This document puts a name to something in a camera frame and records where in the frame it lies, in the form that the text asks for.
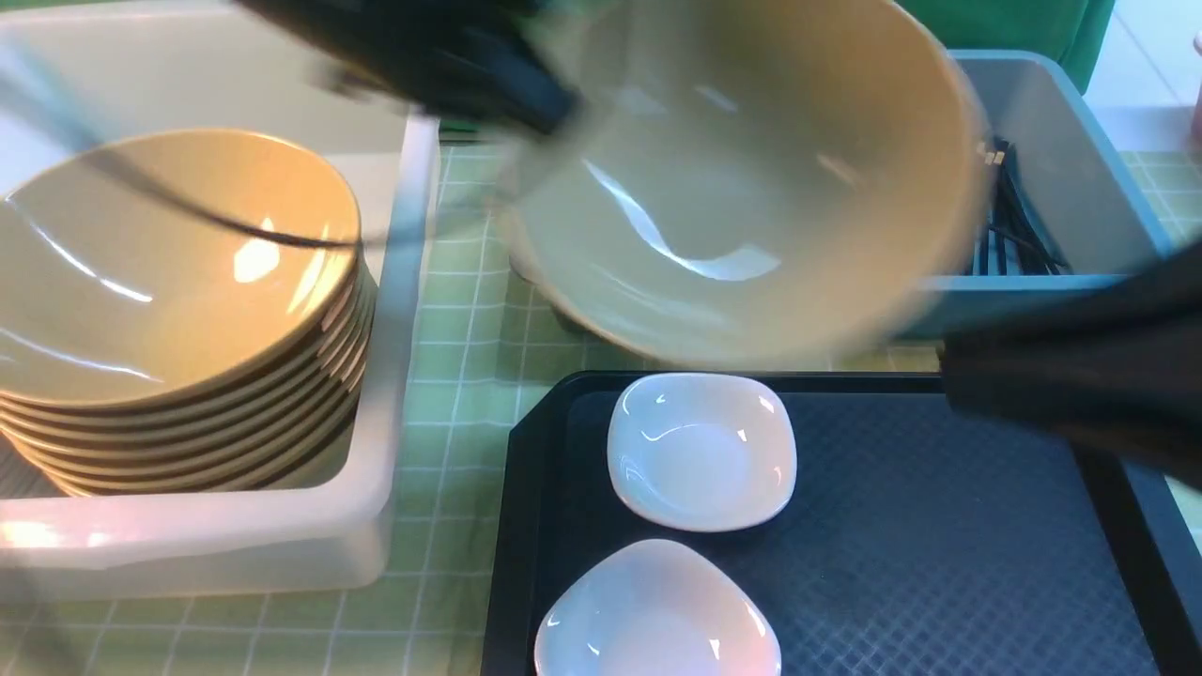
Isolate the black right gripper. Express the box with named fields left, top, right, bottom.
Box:
left=939, top=242, right=1201, bottom=490

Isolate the tan noodle bowl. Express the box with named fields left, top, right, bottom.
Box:
left=500, top=1, right=987, bottom=370

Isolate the white square dish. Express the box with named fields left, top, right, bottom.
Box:
left=607, top=372, right=798, bottom=533
left=532, top=539, right=783, bottom=675

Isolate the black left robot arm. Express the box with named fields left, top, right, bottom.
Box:
left=243, top=1, right=582, bottom=137

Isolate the blue chopstick bin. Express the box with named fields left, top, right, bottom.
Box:
left=899, top=51, right=1176, bottom=340

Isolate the pile of black chopsticks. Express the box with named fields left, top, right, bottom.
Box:
left=963, top=136, right=1071, bottom=277

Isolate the black serving tray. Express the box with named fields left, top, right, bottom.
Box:
left=481, top=370, right=1200, bottom=675

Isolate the green cloth backdrop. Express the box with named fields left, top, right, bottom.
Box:
left=899, top=0, right=1115, bottom=94

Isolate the stack of tan bowls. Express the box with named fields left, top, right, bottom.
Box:
left=2, top=129, right=377, bottom=497

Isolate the white plastic tub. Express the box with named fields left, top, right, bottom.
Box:
left=2, top=1, right=439, bottom=605

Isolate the black cable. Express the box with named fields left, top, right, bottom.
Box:
left=0, top=47, right=413, bottom=250

